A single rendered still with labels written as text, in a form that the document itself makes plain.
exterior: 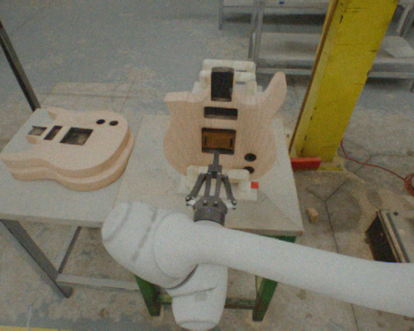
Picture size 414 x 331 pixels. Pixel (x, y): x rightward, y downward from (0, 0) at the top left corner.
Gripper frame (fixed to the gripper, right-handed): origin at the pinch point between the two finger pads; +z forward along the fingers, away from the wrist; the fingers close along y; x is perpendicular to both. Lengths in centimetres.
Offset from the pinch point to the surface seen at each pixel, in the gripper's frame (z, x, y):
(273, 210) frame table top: 3.2, -21.9, 19.2
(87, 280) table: 1, -93, -64
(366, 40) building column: 123, -14, 76
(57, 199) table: 2, -25, -56
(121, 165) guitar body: 16.6, -20.9, -36.1
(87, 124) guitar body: 34, -16, -54
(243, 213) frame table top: 0.9, -21.9, 9.4
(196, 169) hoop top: 7.4, -10.0, -6.4
